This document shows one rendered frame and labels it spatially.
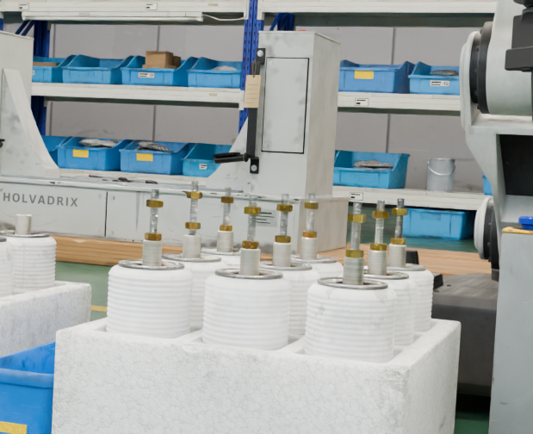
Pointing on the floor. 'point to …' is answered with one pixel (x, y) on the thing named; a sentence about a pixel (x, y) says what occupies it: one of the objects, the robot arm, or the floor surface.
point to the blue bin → (17, 392)
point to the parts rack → (356, 102)
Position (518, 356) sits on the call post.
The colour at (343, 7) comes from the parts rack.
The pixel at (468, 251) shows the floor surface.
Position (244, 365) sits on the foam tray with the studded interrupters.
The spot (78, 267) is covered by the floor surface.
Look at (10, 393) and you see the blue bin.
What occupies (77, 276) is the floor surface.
